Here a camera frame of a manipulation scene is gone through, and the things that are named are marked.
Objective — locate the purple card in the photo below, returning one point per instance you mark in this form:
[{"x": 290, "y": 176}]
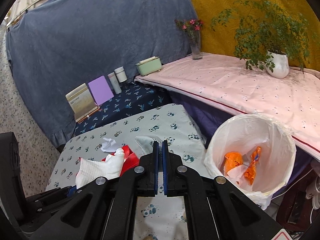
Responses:
[{"x": 101, "y": 90}]

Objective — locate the glass vase with red flowers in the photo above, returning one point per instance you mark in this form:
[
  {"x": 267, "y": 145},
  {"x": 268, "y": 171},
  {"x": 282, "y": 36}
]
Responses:
[{"x": 196, "y": 47}]

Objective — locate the pale green box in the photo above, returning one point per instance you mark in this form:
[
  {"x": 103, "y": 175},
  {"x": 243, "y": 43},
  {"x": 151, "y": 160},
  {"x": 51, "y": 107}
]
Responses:
[{"x": 148, "y": 66}]

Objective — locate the green plant in white pot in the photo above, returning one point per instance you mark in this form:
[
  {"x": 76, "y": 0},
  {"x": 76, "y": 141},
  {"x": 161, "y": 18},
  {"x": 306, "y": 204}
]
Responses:
[{"x": 277, "y": 65}]

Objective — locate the slim white bottle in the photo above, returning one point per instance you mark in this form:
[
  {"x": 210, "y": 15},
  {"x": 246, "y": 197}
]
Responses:
[{"x": 115, "y": 83}]

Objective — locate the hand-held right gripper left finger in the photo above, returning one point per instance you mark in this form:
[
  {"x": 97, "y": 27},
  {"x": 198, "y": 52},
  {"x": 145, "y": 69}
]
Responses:
[{"x": 156, "y": 165}]

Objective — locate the navy leaf print cloth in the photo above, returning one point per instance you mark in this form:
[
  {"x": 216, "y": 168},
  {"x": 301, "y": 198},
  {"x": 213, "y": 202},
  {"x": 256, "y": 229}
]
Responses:
[{"x": 130, "y": 105}]

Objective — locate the dark wooden stool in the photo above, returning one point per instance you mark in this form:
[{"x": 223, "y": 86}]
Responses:
[{"x": 285, "y": 205}]

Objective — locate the pink cloth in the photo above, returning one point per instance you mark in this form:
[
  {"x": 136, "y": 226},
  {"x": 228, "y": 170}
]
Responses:
[{"x": 225, "y": 87}]

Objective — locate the mustard yellow cloth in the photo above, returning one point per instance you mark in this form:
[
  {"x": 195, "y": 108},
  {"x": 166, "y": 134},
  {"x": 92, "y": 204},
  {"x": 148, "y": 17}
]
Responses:
[{"x": 212, "y": 0}]

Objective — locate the clear plastic wrapper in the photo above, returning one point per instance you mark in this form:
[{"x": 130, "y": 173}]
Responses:
[{"x": 145, "y": 142}]

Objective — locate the orange plastic bag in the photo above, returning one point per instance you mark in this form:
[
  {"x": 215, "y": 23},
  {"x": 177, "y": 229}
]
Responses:
[
  {"x": 233, "y": 161},
  {"x": 252, "y": 166}
]

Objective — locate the large red white paper cup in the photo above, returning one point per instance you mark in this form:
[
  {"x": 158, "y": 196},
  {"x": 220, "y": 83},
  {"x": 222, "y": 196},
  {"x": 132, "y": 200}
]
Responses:
[{"x": 130, "y": 157}]

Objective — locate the white power strip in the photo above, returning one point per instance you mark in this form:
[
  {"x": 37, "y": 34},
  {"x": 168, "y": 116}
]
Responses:
[{"x": 313, "y": 192}]

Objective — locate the white tissue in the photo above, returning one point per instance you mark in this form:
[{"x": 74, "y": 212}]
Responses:
[
  {"x": 100, "y": 167},
  {"x": 108, "y": 146}
]

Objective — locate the trash bin with white liner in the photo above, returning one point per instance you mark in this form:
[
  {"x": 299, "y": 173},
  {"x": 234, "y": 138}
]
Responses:
[{"x": 275, "y": 140}]

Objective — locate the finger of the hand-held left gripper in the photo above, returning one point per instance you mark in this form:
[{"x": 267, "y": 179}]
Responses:
[{"x": 70, "y": 192}]

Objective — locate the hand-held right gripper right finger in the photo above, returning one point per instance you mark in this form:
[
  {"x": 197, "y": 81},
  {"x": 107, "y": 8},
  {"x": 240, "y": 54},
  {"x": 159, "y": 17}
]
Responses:
[{"x": 165, "y": 165}]

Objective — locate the dark purple cloth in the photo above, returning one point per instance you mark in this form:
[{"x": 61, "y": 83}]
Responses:
[{"x": 200, "y": 112}]

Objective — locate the gold white card stand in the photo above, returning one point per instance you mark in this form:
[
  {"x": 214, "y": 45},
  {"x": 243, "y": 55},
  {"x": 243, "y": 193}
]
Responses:
[{"x": 80, "y": 100}]

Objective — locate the blue grey backdrop cloth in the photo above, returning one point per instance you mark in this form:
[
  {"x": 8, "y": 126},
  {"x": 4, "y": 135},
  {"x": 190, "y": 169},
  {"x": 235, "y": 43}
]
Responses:
[{"x": 100, "y": 42}]

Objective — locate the grey panda print tablecloth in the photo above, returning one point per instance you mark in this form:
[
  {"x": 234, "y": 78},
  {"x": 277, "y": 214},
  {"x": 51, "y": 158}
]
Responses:
[{"x": 162, "y": 120}]

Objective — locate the white jar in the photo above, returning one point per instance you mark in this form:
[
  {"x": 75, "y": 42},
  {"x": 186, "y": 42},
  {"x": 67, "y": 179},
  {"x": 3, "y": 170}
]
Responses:
[{"x": 120, "y": 74}]

